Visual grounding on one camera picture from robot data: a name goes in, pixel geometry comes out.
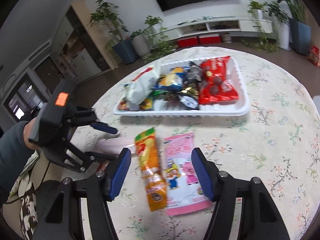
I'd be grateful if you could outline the white red snack bag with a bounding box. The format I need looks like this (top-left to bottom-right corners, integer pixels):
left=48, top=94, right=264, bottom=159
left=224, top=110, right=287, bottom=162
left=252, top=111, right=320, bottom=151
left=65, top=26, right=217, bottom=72
left=125, top=65, right=161, bottom=105

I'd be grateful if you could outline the pink clear zip bag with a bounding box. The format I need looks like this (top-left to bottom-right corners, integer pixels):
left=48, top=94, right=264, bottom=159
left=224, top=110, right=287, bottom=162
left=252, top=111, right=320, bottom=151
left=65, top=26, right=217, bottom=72
left=95, top=137, right=136, bottom=155

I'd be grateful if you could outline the red storage box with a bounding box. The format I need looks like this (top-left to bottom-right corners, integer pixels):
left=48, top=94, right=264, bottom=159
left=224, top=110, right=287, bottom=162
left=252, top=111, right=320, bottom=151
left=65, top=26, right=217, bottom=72
left=177, top=36, right=199, bottom=48
left=199, top=34, right=222, bottom=44

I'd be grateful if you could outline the grey left sleeve forearm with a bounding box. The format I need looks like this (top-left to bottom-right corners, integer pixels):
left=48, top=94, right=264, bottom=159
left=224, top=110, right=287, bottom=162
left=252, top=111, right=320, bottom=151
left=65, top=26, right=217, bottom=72
left=1, top=121, right=35, bottom=202

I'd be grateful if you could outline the person's left hand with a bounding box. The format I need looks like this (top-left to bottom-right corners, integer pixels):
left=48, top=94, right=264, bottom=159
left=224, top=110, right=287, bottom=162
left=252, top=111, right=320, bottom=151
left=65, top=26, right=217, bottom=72
left=23, top=118, right=38, bottom=150

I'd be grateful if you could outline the small grey pot under cabinet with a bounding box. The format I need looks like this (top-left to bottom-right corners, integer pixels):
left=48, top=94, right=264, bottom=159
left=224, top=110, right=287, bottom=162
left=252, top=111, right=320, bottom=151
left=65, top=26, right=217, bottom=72
left=221, top=33, right=232, bottom=43

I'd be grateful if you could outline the black silver snack pack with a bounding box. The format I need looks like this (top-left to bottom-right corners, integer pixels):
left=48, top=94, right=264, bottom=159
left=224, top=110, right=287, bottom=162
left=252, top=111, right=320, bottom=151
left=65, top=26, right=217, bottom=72
left=177, top=61, right=202, bottom=110

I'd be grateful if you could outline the plant in white tall pot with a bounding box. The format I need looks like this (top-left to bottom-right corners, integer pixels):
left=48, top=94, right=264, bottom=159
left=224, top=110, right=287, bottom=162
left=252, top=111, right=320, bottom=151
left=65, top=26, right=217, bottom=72
left=266, top=1, right=290, bottom=51

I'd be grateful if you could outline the pink cartoon lollipop bag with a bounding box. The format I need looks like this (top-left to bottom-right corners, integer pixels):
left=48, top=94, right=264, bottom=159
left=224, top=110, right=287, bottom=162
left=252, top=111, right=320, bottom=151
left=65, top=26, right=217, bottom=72
left=164, top=133, right=211, bottom=216

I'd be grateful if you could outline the black cable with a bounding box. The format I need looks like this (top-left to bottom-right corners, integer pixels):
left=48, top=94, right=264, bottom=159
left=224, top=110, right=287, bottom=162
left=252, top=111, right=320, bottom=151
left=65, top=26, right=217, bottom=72
left=4, top=160, right=52, bottom=204

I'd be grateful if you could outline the red storage box left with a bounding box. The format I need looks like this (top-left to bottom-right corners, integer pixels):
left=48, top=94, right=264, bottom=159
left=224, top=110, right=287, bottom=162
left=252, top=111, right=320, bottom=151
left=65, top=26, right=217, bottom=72
left=177, top=36, right=199, bottom=48

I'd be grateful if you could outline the red storage box right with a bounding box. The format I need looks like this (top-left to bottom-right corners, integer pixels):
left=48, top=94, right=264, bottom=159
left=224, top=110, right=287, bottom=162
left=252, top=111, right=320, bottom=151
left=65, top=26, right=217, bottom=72
left=199, top=34, right=222, bottom=44

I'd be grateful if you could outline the white plastic tray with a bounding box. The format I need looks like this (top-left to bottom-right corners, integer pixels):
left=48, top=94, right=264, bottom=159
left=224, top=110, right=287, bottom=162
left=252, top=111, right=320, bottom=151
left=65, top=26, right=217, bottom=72
left=113, top=55, right=249, bottom=117

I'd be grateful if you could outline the red bag on floor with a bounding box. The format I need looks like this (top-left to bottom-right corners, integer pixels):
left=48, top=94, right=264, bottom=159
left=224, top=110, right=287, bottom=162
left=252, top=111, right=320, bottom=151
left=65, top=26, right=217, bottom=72
left=308, top=46, right=320, bottom=67

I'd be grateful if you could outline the tall plant dark blue pot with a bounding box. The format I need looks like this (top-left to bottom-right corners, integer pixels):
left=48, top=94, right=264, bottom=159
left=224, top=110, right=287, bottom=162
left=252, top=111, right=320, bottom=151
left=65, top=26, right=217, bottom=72
left=276, top=0, right=311, bottom=56

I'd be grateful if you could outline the plant in ribbed white pot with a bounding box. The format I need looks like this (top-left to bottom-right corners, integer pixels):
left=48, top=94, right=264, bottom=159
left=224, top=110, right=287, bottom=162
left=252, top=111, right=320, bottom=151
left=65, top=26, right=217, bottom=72
left=130, top=29, right=150, bottom=58

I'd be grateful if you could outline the red Mylikes chocolate bag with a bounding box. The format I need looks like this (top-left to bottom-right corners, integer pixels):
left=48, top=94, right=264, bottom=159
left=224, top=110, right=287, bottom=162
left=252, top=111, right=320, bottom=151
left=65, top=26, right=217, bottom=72
left=199, top=56, right=239, bottom=105

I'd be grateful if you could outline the white tv cabinet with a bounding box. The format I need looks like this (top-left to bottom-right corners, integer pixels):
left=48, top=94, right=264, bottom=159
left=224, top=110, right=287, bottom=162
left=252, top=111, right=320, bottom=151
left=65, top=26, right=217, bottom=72
left=163, top=16, right=273, bottom=40

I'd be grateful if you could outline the left plant dark blue pot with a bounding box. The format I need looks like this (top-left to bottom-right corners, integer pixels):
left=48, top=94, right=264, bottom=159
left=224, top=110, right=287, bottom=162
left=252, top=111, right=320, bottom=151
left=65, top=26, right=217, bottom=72
left=89, top=0, right=139, bottom=65

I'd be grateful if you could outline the green nut mix bag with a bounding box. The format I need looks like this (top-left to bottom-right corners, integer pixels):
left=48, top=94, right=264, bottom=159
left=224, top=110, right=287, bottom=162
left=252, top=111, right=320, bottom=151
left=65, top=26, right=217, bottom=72
left=140, top=90, right=179, bottom=111

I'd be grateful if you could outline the blue squirrel chips bag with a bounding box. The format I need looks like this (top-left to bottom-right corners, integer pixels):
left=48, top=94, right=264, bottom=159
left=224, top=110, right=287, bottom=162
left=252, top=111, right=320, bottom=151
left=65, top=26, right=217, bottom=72
left=153, top=67, right=190, bottom=92

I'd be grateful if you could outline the orange yellow snack bag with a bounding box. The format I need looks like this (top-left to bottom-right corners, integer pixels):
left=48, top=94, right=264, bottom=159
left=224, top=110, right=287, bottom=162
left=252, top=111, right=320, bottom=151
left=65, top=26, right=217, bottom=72
left=135, top=127, right=167, bottom=212

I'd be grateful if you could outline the gold wafer snack pack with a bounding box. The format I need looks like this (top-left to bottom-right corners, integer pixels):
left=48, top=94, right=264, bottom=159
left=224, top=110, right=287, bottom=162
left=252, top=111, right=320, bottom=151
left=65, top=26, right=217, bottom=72
left=180, top=83, right=199, bottom=98

